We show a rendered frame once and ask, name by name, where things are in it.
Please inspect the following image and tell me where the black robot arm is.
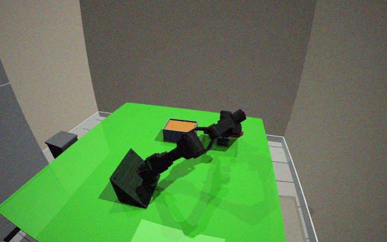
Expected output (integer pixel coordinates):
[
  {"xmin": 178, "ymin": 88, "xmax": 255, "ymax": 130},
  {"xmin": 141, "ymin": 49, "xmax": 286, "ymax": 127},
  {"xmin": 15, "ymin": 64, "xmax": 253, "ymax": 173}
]
[{"xmin": 136, "ymin": 109, "xmax": 246, "ymax": 181}]

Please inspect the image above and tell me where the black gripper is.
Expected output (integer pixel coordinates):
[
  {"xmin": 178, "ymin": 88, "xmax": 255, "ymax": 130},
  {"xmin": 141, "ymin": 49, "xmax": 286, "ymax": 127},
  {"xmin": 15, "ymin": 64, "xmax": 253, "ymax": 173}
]
[{"xmin": 216, "ymin": 110, "xmax": 231, "ymax": 147}]

